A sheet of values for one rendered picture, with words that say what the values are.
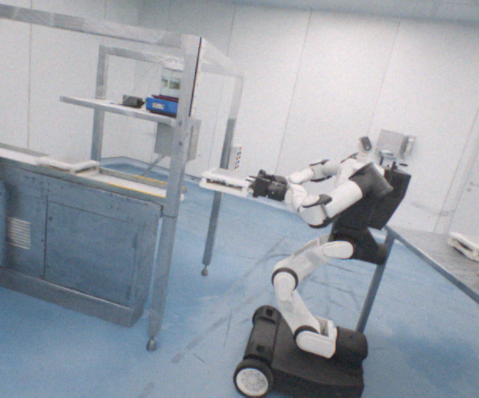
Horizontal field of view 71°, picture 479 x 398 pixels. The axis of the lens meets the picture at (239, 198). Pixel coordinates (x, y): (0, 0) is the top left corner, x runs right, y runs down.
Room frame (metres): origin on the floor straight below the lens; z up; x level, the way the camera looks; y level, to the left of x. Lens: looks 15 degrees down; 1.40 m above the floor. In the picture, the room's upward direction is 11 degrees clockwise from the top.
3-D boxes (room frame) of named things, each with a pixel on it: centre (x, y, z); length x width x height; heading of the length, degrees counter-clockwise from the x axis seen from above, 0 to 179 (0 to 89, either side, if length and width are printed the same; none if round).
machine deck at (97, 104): (1.83, 0.64, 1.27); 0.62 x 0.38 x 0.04; 80
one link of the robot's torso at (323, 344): (1.64, -0.56, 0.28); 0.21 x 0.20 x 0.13; 80
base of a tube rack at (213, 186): (1.75, 0.07, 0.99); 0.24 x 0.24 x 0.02; 80
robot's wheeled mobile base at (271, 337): (1.64, -0.53, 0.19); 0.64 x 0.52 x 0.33; 80
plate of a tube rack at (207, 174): (1.75, 0.07, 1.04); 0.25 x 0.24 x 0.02; 170
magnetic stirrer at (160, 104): (1.85, 0.45, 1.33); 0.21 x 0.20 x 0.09; 170
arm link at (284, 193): (1.62, -0.24, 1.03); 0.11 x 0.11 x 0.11; 72
